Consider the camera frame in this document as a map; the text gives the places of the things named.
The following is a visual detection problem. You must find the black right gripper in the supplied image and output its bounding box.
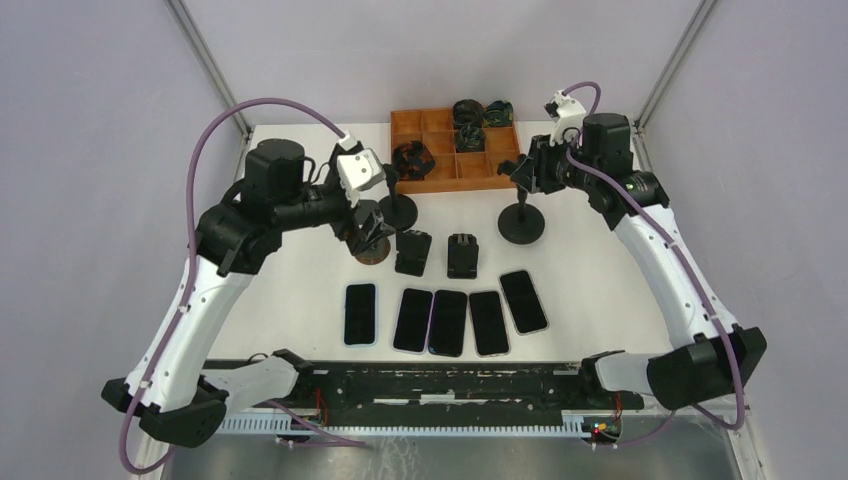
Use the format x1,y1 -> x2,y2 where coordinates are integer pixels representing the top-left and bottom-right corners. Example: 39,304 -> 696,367
511,129 -> 599,194

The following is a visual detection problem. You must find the black round-base phone stand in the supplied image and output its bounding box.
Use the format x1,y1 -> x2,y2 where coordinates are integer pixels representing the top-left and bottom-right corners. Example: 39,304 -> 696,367
378,191 -> 418,231

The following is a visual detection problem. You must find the wooden-base grey phone stand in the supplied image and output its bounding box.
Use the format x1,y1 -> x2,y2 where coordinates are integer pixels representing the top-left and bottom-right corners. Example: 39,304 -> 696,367
354,237 -> 391,266

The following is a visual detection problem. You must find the black pole phone stand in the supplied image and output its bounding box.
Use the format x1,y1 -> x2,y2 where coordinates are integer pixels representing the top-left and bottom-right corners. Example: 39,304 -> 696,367
497,176 -> 545,245

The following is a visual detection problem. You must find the blue-case smartphone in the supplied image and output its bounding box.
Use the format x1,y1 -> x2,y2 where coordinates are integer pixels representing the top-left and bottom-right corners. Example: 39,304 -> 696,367
343,283 -> 377,347

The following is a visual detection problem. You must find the black-case smartphone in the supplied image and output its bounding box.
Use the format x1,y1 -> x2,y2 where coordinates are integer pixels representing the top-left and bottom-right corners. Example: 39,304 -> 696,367
428,290 -> 468,358

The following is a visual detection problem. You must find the purple-case smartphone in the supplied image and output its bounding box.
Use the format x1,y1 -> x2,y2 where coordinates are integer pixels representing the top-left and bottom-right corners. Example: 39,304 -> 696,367
391,288 -> 434,354

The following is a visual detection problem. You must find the white-case smartphone stand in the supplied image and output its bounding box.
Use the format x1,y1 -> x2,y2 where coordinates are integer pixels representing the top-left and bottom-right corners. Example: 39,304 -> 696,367
499,270 -> 549,335

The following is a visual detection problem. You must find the white-case smartphone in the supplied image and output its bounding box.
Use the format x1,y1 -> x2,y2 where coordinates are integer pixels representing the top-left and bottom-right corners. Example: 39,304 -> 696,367
469,291 -> 510,357

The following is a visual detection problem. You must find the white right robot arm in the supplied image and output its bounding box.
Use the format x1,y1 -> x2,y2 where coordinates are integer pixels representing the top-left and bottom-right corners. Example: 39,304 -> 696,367
497,113 -> 767,411

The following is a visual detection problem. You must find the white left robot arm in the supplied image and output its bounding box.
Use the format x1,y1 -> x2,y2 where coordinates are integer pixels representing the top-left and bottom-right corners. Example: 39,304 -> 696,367
102,139 -> 392,448

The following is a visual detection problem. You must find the black folding phone stand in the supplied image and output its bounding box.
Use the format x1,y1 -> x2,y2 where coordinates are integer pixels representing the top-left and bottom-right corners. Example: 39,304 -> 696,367
447,233 -> 479,280
395,229 -> 432,277

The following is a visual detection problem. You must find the dark rolled tie in tray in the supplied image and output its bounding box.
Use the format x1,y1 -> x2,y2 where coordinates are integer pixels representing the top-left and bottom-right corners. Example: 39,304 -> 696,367
392,140 -> 436,181

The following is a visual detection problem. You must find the dark rolled tie middle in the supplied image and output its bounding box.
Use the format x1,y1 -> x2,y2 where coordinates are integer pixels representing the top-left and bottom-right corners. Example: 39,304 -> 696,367
454,124 -> 486,153

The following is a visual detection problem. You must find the dark rolled tie back right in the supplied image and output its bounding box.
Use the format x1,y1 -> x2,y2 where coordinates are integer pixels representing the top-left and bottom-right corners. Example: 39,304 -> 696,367
483,100 -> 514,128

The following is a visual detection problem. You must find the wooden compartment tray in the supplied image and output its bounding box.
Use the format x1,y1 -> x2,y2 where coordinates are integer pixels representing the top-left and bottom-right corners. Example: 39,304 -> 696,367
390,107 -> 520,195

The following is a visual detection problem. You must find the dark rolled tie back left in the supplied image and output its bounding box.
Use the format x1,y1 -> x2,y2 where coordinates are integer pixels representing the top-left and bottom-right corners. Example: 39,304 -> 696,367
451,99 -> 485,130

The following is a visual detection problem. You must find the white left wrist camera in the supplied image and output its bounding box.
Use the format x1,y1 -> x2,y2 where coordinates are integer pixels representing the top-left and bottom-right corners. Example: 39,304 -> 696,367
336,133 -> 386,207

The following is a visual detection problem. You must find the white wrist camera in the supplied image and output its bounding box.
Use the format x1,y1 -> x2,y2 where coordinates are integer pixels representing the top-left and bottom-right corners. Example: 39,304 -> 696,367
336,133 -> 386,207
545,90 -> 587,147

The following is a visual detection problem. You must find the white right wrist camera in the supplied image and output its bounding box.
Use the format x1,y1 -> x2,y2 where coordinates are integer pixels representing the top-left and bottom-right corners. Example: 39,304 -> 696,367
545,90 -> 587,147

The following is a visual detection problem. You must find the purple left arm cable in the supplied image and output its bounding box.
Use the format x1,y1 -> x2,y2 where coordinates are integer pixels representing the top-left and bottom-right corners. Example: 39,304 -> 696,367
117,97 -> 374,476

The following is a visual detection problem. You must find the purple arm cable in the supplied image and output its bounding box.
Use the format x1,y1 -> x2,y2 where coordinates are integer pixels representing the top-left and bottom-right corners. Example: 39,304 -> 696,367
117,97 -> 374,476
563,80 -> 749,449

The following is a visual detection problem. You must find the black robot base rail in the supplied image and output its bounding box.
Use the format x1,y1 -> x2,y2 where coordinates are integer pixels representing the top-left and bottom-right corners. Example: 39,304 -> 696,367
278,360 -> 645,427

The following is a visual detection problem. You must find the white cable duct strip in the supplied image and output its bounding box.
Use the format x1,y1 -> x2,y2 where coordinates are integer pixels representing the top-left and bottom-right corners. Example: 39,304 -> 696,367
216,411 -> 609,440

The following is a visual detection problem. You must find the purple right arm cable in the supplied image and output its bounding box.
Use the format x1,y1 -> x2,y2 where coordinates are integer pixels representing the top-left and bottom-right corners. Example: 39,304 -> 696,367
563,80 -> 749,449

